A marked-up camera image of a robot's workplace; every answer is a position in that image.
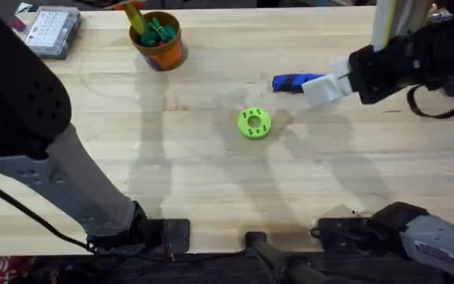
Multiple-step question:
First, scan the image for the black cable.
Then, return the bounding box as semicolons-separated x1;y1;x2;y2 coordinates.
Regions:
0;170;96;254
405;84;454;120

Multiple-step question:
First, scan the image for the black rail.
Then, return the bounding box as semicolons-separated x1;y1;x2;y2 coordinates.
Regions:
33;231;441;284

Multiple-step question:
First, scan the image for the orange tub with toys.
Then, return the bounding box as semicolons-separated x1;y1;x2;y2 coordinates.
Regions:
113;0;189;73

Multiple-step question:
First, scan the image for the green disc with holes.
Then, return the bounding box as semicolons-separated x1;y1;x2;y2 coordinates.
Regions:
236;106;273;140

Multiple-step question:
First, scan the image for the clear plastic parts box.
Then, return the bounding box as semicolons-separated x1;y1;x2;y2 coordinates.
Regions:
24;5;83;61

